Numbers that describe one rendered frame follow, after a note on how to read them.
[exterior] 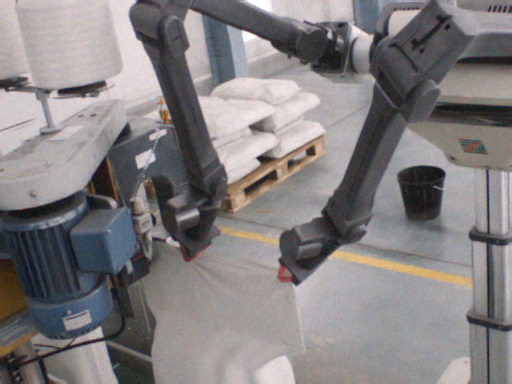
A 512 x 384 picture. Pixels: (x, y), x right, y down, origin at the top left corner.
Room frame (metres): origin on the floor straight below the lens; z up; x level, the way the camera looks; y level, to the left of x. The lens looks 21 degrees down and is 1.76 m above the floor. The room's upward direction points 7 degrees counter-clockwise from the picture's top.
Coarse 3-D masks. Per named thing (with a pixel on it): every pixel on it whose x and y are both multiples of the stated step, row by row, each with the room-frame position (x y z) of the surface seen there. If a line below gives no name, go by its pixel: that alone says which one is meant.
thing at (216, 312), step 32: (160, 256) 1.43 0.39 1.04; (224, 256) 1.31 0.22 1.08; (160, 288) 1.44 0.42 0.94; (192, 288) 1.37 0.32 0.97; (224, 288) 1.31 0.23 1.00; (256, 288) 1.25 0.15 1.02; (288, 288) 1.20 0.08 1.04; (160, 320) 1.44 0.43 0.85; (192, 320) 1.39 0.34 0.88; (224, 320) 1.32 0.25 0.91; (256, 320) 1.26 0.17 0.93; (288, 320) 1.21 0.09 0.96; (160, 352) 1.39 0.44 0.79; (192, 352) 1.33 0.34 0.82; (224, 352) 1.29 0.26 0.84; (256, 352) 1.25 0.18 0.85; (288, 352) 1.22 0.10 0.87
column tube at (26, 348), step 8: (24, 344) 1.19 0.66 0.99; (32, 344) 1.21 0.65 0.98; (16, 352) 1.17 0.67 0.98; (24, 352) 1.19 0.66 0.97; (32, 352) 1.20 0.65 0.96; (0, 360) 1.14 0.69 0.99; (24, 360) 1.18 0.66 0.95; (0, 368) 1.14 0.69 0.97; (24, 368) 1.18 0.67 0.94; (32, 368) 1.19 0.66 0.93; (0, 376) 1.14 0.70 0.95; (8, 376) 1.15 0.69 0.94; (24, 376) 1.17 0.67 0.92; (32, 376) 1.19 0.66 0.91; (40, 376) 1.20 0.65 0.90
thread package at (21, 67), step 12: (0, 0) 1.35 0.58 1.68; (12, 0) 1.38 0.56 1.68; (0, 12) 1.34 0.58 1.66; (12, 12) 1.36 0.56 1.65; (0, 24) 1.33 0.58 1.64; (12, 24) 1.35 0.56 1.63; (0, 36) 1.33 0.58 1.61; (12, 36) 1.34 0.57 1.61; (0, 48) 1.32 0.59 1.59; (12, 48) 1.34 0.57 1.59; (0, 60) 1.32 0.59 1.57; (12, 60) 1.33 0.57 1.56; (24, 60) 1.35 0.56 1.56; (0, 72) 1.31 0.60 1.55; (12, 72) 1.32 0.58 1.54; (24, 72) 1.34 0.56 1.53
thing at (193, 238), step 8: (200, 224) 1.31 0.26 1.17; (184, 232) 1.33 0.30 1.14; (192, 232) 1.31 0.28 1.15; (200, 232) 1.31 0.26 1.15; (208, 232) 1.32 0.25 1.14; (216, 232) 1.36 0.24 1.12; (176, 240) 1.31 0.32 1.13; (184, 240) 1.31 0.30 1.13; (192, 240) 1.32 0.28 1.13; (200, 240) 1.32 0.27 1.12; (208, 240) 1.33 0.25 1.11; (192, 248) 1.29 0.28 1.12
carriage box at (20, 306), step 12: (0, 264) 1.14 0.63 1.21; (12, 264) 1.16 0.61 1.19; (0, 276) 1.14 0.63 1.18; (12, 276) 1.15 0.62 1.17; (108, 276) 1.32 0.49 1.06; (0, 288) 1.13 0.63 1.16; (12, 288) 1.15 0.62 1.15; (0, 300) 1.12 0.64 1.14; (12, 300) 1.14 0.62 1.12; (24, 300) 1.16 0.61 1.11; (0, 312) 1.12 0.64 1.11; (12, 312) 1.14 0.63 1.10; (0, 324) 1.11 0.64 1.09; (24, 336) 1.14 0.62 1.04; (0, 348) 1.10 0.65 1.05; (12, 348) 1.12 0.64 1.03
